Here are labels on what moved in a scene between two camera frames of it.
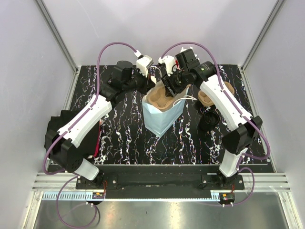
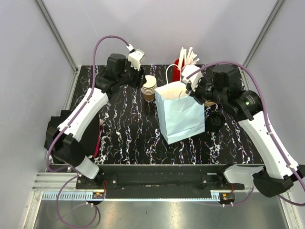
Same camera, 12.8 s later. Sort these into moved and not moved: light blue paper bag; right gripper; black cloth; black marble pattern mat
Moved: light blue paper bag; right gripper
Not moved: black marble pattern mat; black cloth
